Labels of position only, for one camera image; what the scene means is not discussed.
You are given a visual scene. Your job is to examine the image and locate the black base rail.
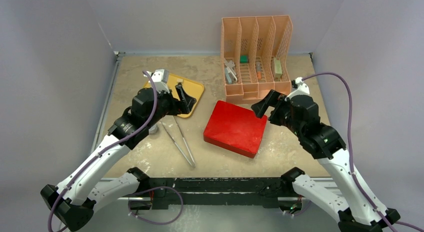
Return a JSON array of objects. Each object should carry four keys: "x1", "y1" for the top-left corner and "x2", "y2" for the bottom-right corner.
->
[{"x1": 116, "y1": 167, "x2": 316, "y2": 212}]

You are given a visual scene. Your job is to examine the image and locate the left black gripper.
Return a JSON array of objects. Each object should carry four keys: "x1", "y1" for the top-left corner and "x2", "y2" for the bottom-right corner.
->
[{"x1": 145, "y1": 85, "x2": 195, "y2": 128}]

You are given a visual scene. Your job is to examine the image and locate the peach desk organizer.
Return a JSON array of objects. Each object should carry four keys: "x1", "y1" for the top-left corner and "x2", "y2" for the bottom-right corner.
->
[{"x1": 220, "y1": 15, "x2": 293, "y2": 104}]

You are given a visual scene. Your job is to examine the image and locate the green block in organizer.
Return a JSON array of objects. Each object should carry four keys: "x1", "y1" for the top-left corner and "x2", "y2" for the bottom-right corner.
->
[{"x1": 239, "y1": 55, "x2": 249, "y2": 64}]

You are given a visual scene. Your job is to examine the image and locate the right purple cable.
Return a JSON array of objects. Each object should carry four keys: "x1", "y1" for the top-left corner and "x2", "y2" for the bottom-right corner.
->
[{"x1": 301, "y1": 71, "x2": 424, "y2": 232}]

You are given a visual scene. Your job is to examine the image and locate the red box lid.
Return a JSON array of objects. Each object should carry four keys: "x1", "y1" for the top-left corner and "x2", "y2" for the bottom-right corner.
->
[{"x1": 203, "y1": 100, "x2": 268, "y2": 159}]

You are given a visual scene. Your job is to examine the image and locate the metal tongs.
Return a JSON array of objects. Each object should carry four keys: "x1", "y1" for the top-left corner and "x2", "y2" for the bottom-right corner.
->
[{"x1": 160, "y1": 116, "x2": 197, "y2": 168}]

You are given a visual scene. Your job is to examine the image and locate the orange marker in organizer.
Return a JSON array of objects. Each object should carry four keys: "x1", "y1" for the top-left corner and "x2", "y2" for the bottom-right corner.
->
[{"x1": 255, "y1": 61, "x2": 262, "y2": 80}]

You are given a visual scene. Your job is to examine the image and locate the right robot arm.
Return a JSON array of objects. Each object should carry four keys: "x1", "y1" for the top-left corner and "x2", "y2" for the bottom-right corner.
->
[{"x1": 251, "y1": 90, "x2": 401, "y2": 232}]

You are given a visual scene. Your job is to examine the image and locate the yellow tray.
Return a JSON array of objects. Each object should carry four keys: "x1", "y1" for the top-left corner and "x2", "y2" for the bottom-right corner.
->
[{"x1": 143, "y1": 72, "x2": 205, "y2": 119}]

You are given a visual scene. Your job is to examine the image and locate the beige box in organizer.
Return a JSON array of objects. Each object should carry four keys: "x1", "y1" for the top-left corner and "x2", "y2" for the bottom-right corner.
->
[{"x1": 273, "y1": 57, "x2": 283, "y2": 80}]

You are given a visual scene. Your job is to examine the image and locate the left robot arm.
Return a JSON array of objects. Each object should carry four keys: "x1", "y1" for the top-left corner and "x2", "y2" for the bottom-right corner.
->
[{"x1": 40, "y1": 83, "x2": 197, "y2": 232}]

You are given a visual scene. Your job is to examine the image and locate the stapler in organizer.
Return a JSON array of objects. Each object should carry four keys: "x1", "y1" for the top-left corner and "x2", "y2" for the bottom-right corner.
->
[{"x1": 224, "y1": 59, "x2": 238, "y2": 84}]

